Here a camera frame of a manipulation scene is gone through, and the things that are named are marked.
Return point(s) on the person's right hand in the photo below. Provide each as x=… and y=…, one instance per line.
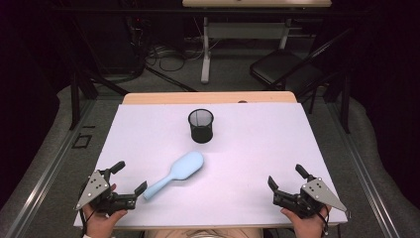
x=308, y=228

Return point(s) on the white-legged wooden desk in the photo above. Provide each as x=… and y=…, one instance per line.
x=205, y=49

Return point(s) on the black metal crossbar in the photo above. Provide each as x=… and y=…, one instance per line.
x=132, y=12

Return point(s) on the black metal stand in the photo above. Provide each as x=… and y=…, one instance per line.
x=75, y=99
x=345, y=105

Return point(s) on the white table cover sheet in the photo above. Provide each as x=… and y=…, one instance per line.
x=231, y=158

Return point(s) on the person's left hand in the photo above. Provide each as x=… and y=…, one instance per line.
x=100, y=224

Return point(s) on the light blue hairbrush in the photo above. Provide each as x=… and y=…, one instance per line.
x=186, y=165

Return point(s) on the black mesh pen cup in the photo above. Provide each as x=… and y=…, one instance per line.
x=200, y=134

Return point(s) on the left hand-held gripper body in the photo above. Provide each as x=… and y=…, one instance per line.
x=97, y=188

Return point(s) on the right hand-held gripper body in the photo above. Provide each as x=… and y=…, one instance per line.
x=313, y=193

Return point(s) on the grey metal floor rail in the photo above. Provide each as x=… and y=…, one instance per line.
x=49, y=172
x=366, y=172

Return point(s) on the black folding chair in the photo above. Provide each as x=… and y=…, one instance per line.
x=280, y=66

